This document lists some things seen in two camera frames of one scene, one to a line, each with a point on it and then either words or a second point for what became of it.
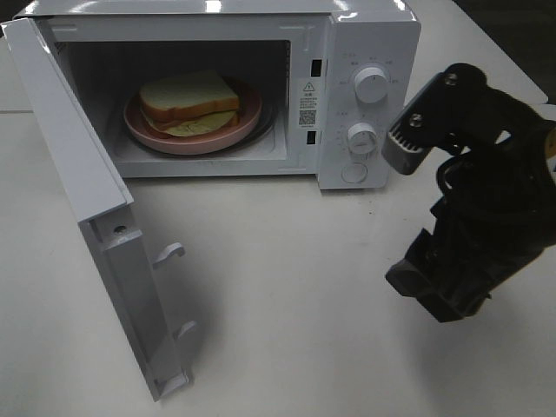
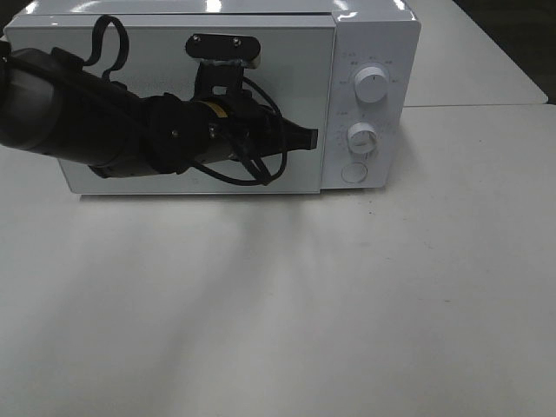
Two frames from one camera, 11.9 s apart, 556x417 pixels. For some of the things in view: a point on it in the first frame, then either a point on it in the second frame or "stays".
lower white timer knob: (361, 137) stays
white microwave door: (95, 188) to (294, 76)
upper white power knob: (371, 84) stays
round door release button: (354, 173) stays
